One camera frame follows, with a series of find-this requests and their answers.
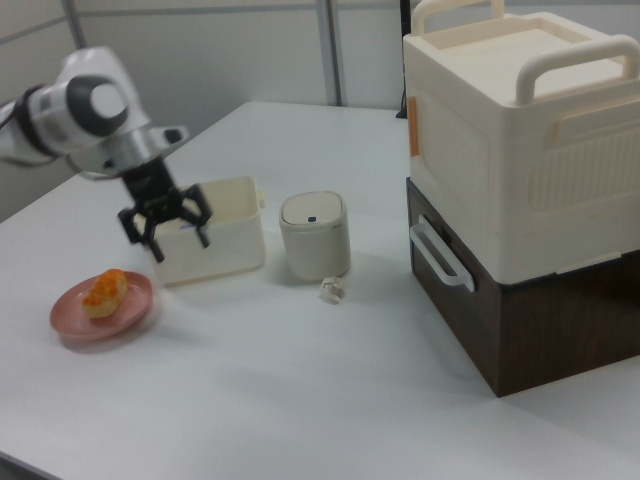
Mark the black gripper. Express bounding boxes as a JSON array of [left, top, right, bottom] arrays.
[[118, 159, 212, 264]]

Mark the orange glazed bread roll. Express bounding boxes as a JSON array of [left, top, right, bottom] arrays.
[[82, 268, 129, 320]]

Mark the pink plate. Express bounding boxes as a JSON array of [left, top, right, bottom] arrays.
[[49, 269, 155, 343]]

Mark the cream open plastic bin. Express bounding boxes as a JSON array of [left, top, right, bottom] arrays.
[[149, 175, 267, 288]]

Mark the cream lidded trash can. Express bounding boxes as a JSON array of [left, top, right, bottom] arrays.
[[278, 189, 351, 281]]

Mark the crumpled white paper ball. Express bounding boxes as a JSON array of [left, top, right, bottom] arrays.
[[319, 276, 347, 304]]

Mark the orange latch strip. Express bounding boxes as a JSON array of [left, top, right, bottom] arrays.
[[407, 96, 420, 159]]

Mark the dark brown drawer cabinet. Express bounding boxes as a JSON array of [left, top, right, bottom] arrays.
[[405, 177, 640, 399]]

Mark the white drawer handle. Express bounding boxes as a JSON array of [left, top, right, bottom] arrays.
[[409, 214, 476, 292]]

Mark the black camera stand pole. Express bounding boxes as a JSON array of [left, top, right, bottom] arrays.
[[397, 0, 412, 120]]

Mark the cream storage box with handles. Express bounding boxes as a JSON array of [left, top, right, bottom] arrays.
[[402, 0, 640, 275]]

